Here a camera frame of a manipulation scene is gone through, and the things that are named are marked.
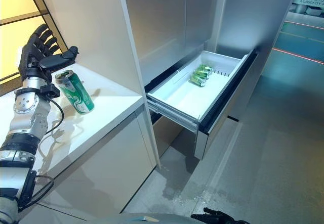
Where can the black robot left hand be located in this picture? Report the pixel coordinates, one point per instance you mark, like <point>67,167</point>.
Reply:
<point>33,57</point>

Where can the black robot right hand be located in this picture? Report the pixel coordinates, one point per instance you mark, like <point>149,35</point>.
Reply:
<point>215,217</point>

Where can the green drink can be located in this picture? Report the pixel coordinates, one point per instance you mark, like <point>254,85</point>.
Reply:
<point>207,67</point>
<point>198,80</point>
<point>203,73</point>
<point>76,92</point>

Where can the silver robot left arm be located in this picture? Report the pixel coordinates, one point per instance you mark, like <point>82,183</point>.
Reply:
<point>27,112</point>

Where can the white fridge drawer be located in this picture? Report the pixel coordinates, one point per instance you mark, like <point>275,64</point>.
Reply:
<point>182,95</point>

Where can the stainless steel fridge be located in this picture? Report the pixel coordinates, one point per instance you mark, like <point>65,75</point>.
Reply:
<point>164,19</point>

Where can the spilled liquid on floor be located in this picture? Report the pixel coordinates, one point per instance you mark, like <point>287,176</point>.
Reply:
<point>177,193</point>

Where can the grey robot torso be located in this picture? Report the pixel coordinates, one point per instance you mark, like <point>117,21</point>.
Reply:
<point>152,219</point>

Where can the white tall side panel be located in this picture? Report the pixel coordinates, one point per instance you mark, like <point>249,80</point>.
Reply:
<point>101,32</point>

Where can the glossy grey counter cabinet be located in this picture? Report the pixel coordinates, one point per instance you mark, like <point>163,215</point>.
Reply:
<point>101,163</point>

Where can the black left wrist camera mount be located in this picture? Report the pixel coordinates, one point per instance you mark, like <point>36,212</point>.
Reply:
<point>50,90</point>

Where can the lit yellow wall panel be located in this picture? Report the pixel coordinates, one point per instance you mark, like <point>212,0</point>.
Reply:
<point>15,1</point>

